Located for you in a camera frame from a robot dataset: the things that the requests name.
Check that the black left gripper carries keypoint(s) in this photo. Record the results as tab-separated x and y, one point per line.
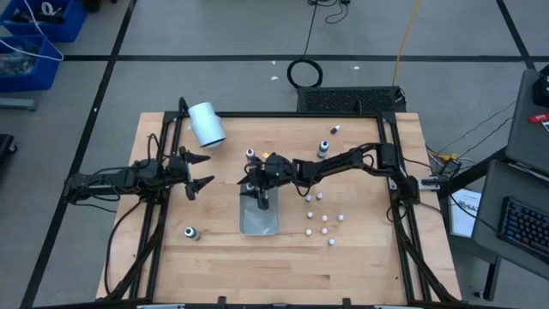
178	169

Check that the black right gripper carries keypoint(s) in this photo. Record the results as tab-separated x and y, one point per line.
276	169

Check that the large purple-capped colouring bottle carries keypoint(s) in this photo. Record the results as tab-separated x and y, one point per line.
251	154

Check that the large blue-capped colouring bottle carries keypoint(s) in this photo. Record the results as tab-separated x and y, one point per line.
323	148

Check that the small red dropper bottle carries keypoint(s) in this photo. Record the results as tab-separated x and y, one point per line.
334	129

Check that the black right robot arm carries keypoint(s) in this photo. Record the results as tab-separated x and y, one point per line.
334	165

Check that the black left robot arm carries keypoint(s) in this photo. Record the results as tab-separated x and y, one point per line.
107	180

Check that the black table clamp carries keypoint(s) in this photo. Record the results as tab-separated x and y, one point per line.
221	301
346	302

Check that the black perforated computer case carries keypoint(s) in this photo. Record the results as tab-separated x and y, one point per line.
351	99

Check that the blue plastic crate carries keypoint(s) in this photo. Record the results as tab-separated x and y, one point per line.
47	73
73	21

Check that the yellow connector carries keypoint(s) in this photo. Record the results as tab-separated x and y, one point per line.
446	157

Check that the grey floor bar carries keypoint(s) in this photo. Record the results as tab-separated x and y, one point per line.
17	104

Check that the black floor object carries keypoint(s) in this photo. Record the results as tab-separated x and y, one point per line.
6	148

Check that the white paper sheet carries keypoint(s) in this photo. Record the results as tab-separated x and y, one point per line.
463	214

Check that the grey desk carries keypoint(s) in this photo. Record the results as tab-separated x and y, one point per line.
493	184
529	129

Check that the black keyboard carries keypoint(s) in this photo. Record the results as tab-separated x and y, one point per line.
523	227

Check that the red marker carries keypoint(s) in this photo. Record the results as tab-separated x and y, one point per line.
538	118

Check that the black desk device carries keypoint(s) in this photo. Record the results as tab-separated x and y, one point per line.
542	88

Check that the black aluminium table frame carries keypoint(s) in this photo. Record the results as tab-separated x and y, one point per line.
279	114

